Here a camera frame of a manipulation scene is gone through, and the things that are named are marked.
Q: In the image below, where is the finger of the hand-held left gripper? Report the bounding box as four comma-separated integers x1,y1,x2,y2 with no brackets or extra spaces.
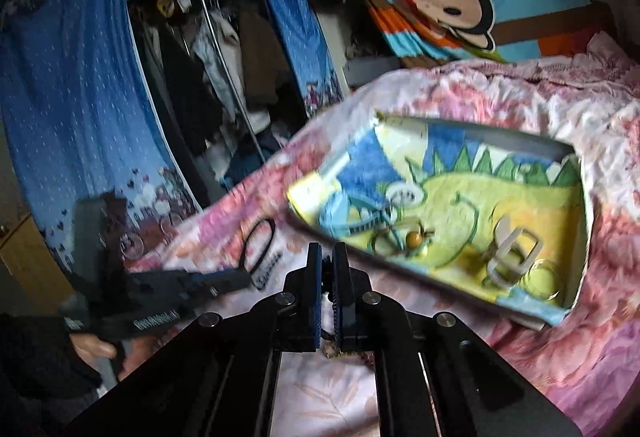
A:
182,266,253,302

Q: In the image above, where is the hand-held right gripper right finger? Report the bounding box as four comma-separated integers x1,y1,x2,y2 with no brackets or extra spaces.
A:
333,242,586,437

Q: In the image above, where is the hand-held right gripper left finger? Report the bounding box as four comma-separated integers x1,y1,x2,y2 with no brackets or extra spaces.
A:
65,242,322,437

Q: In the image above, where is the black elastic hair tie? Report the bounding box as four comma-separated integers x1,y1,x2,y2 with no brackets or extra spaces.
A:
239,218,277,279

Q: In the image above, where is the blue wrist watch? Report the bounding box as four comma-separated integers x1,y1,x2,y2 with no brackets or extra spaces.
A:
320,197,401,243

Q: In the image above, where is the key ring with orange bead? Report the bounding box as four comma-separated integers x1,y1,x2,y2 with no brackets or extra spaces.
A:
370,212,436,258

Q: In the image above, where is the grey tray with dinosaur drawing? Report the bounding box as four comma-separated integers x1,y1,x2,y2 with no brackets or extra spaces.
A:
286,112,596,330

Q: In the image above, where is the person's left forearm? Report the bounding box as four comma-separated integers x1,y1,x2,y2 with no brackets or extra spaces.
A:
0,312,103,437

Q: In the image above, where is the person's left hand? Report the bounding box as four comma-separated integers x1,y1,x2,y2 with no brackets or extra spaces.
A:
70,334,118,370

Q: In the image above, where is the wooden cabinet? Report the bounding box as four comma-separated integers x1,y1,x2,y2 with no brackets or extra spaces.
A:
0,212,76,303

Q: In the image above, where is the rack of hanging clothes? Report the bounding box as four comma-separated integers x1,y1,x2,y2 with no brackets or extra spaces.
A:
125,0,321,198

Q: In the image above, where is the wide blue dotted curtain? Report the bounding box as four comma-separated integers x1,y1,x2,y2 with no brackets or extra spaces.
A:
0,0,201,275

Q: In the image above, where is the chrome wardrobe pole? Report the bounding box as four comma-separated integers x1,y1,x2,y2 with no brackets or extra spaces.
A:
187,0,266,168

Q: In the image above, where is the white board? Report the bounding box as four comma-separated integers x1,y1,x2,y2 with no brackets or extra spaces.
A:
345,54,401,88

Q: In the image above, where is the narrow blue dotted curtain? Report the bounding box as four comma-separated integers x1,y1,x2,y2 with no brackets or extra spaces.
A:
245,0,351,118

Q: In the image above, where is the pink floral blanket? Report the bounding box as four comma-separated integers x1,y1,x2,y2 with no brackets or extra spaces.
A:
122,32,640,437

